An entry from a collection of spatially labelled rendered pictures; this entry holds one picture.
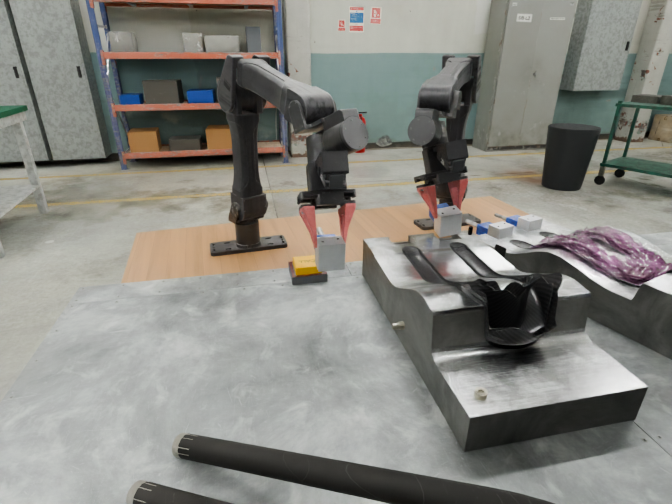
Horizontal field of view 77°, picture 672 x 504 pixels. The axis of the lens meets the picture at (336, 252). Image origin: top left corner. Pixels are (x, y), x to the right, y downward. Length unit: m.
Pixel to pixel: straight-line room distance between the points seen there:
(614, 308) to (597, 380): 0.26
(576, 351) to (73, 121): 5.92
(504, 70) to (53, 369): 6.29
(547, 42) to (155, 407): 6.66
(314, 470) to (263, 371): 0.26
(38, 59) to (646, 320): 6.05
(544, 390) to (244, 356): 0.46
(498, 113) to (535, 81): 0.64
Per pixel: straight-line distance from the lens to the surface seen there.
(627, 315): 0.92
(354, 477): 0.47
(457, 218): 0.96
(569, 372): 0.70
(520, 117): 6.85
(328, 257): 0.77
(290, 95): 0.81
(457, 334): 0.66
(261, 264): 1.05
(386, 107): 6.47
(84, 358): 0.85
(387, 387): 0.69
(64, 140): 6.26
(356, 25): 6.32
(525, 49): 6.75
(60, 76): 6.15
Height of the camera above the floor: 1.26
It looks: 25 degrees down
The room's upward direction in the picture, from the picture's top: straight up
